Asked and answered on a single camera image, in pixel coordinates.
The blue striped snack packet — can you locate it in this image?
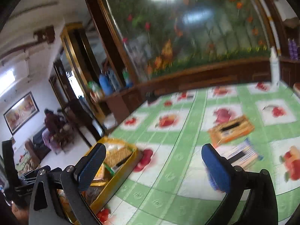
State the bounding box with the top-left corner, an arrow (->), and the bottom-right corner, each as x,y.
217,138 -> 263,170

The orange seaweed cracker packet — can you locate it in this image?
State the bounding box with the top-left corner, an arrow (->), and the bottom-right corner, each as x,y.
207,115 -> 255,147

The green-edged sesame cracker packet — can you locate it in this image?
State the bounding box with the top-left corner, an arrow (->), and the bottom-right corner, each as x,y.
104,147 -> 133,176

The person's left hand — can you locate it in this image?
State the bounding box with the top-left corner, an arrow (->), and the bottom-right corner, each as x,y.
12,203 -> 29,225

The seated person in dark red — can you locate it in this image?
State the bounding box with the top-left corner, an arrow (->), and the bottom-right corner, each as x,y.
42,108 -> 68,155

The framed landscape painting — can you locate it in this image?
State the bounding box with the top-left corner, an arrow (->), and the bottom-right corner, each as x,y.
4,92 -> 39,135

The green fruit-pattern tablecloth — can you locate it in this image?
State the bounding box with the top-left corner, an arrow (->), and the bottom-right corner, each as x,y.
101,83 -> 299,224

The dark wooden chair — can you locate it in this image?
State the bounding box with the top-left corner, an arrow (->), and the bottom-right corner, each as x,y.
61,99 -> 101,147

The yellow rectangular snack tray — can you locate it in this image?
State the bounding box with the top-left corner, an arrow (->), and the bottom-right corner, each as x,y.
58,137 -> 143,224

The ceiling fluorescent light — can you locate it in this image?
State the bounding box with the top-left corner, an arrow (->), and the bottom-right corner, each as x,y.
0,69 -> 16,96

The wooden sideboard cabinet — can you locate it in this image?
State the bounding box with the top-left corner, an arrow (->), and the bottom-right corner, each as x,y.
93,57 -> 300,122

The blue thermos jug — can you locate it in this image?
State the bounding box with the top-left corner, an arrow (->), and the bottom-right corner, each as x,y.
99,74 -> 113,95

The white spray bottle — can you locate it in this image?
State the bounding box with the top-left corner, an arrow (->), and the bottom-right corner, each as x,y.
269,46 -> 280,87

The small black cylinder on table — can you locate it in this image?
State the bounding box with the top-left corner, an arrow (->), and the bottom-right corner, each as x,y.
146,92 -> 158,104

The flower mural glass panel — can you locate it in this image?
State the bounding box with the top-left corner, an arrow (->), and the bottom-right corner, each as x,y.
102,0 -> 270,82

